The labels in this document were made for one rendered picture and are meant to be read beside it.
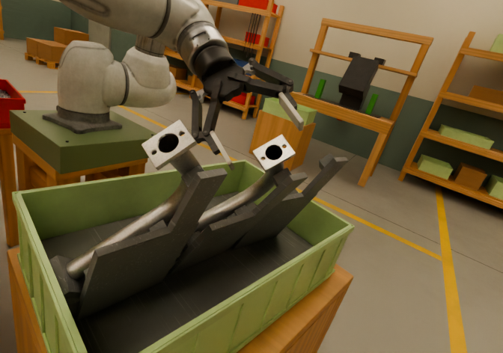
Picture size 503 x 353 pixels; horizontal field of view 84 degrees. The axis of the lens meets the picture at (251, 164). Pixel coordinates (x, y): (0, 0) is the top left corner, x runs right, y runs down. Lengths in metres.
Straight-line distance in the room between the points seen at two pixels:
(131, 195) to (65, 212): 0.14
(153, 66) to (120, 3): 0.58
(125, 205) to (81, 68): 0.48
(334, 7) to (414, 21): 1.34
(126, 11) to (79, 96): 0.56
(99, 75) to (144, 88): 0.16
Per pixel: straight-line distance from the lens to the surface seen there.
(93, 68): 1.05
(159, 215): 0.47
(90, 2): 0.55
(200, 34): 0.58
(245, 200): 0.56
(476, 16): 5.59
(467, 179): 5.11
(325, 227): 0.81
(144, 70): 1.11
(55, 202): 0.70
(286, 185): 0.47
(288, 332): 0.69
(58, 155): 0.96
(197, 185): 0.36
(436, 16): 5.58
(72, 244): 0.71
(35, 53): 7.66
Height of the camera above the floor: 1.30
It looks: 21 degrees down
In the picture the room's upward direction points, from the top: 15 degrees clockwise
